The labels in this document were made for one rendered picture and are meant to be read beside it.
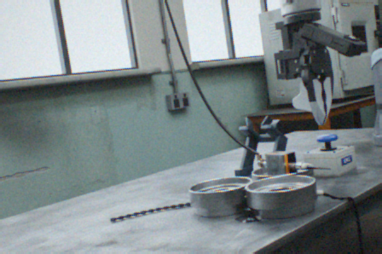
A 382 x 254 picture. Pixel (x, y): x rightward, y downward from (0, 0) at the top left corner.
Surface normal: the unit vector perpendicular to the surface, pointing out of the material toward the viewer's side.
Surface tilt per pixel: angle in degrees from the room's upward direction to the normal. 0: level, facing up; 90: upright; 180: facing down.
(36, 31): 90
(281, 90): 90
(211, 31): 90
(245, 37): 90
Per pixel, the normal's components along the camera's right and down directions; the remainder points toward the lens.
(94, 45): 0.69, -0.04
